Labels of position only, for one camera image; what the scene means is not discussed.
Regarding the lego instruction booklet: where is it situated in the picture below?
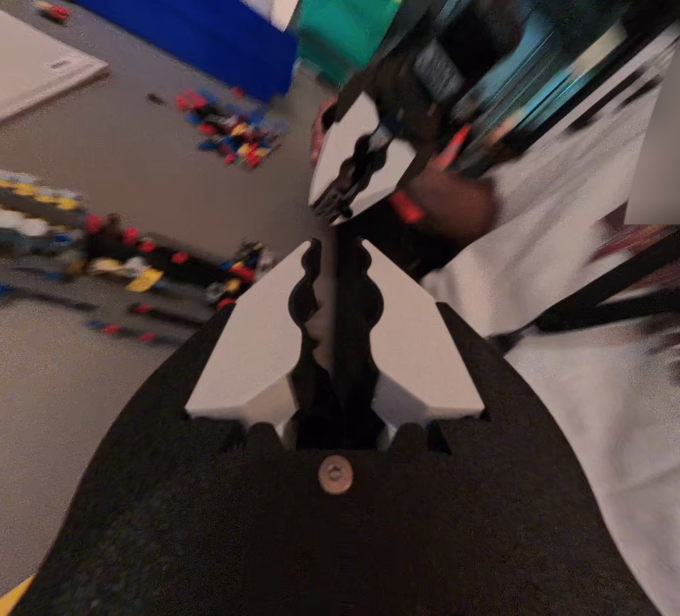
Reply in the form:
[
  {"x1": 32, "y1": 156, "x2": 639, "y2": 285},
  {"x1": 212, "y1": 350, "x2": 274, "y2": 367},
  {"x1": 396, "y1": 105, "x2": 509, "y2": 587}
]
[{"x1": 0, "y1": 11, "x2": 111, "y2": 124}]

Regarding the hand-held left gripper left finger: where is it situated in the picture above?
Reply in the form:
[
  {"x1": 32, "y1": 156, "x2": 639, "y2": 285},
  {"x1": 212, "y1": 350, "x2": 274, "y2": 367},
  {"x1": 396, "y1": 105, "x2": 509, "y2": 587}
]
[{"x1": 186, "y1": 240, "x2": 323, "y2": 440}]

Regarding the grey lego car chassis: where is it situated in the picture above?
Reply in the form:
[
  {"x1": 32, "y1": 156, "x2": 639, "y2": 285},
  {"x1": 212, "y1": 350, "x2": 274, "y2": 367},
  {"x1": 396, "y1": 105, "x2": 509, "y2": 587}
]
[{"x1": 0, "y1": 170, "x2": 277, "y2": 346}]

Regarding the blue plastic bin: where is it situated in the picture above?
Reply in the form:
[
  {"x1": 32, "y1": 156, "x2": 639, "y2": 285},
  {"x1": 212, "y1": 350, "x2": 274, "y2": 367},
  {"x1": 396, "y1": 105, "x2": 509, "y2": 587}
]
[{"x1": 16, "y1": 0, "x2": 299, "y2": 103}]

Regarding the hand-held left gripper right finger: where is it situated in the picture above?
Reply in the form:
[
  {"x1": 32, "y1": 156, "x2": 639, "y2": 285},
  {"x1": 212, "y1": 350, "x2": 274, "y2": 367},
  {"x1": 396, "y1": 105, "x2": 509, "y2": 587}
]
[{"x1": 330, "y1": 236, "x2": 485, "y2": 443}]

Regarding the person's right hand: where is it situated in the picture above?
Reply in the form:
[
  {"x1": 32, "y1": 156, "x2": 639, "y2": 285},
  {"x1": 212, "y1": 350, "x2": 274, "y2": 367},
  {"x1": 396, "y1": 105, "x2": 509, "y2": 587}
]
[{"x1": 403, "y1": 169, "x2": 498, "y2": 249}]

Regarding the person in white shirt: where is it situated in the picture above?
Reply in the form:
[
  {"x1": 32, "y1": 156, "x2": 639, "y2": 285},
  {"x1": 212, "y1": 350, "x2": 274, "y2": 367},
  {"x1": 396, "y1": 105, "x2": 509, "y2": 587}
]
[{"x1": 425, "y1": 32, "x2": 680, "y2": 616}]

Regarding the pile of small lego pieces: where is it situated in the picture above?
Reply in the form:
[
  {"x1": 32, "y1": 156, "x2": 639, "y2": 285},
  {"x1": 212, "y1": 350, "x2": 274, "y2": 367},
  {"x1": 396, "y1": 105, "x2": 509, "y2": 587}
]
[{"x1": 175, "y1": 87, "x2": 291, "y2": 171}]

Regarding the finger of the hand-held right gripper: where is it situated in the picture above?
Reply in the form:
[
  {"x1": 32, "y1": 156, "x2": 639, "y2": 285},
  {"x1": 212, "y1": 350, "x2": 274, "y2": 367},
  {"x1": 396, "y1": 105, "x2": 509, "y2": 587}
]
[
  {"x1": 308, "y1": 92, "x2": 382, "y2": 208},
  {"x1": 332, "y1": 139, "x2": 419, "y2": 227}
]

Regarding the green plastic bin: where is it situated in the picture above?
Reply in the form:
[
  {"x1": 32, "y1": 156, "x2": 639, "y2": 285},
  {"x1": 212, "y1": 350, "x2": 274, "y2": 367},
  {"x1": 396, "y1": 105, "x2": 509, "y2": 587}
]
[{"x1": 296, "y1": 0, "x2": 426, "y2": 87}]

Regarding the black strap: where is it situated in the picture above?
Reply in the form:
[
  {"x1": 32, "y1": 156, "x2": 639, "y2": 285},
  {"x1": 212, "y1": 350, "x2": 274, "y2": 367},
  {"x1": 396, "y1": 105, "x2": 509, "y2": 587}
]
[{"x1": 537, "y1": 228, "x2": 680, "y2": 333}]

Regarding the dark grey lego connector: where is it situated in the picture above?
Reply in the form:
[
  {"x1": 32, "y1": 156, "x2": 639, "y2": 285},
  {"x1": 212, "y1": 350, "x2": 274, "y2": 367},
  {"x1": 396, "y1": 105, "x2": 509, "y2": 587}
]
[{"x1": 312, "y1": 183, "x2": 356, "y2": 221}]

